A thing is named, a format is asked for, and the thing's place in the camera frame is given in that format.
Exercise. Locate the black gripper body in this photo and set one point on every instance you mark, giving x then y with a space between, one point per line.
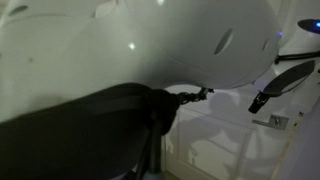
264 97

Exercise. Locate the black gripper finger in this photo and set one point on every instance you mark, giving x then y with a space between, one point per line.
255 106

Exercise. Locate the white panel door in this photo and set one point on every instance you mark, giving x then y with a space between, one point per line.
216 140

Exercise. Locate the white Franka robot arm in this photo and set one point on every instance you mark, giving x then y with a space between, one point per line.
100 50

